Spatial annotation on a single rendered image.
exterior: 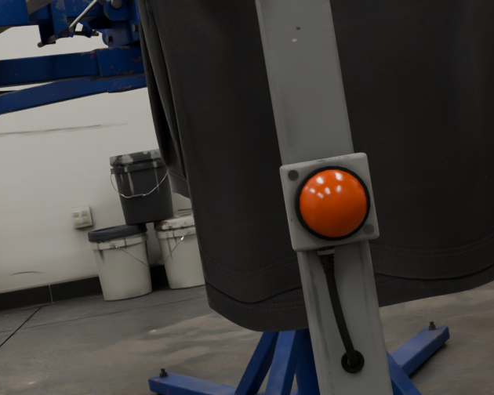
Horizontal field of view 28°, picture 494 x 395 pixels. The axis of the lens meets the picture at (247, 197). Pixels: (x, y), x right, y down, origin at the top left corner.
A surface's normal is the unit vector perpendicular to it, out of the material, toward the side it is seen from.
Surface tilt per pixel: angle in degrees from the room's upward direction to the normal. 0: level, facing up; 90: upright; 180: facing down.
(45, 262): 90
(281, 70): 90
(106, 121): 90
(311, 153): 90
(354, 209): 100
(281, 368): 43
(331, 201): 80
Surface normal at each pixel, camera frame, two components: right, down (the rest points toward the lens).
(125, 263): 0.25, 0.07
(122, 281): 0.03, 0.11
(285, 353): -0.43, -0.64
